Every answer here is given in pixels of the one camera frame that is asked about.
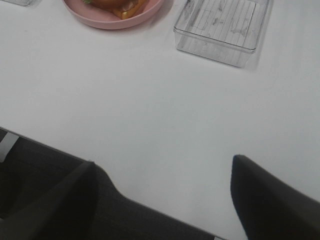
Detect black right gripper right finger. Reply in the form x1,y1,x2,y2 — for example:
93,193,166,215
230,155,320,240

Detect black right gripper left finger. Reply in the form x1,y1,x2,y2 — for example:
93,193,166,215
0,162,97,240

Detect bread slice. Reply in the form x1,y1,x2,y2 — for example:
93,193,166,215
83,0,147,20

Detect right clear plastic tray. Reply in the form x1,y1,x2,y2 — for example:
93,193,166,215
173,0,270,68

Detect clear plastic tray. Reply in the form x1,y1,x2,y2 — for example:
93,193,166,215
3,0,40,7
173,0,270,68

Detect pink round plate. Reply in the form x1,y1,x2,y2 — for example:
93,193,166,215
63,0,164,30

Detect left clear plastic tray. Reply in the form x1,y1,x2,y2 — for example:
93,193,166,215
3,0,40,7

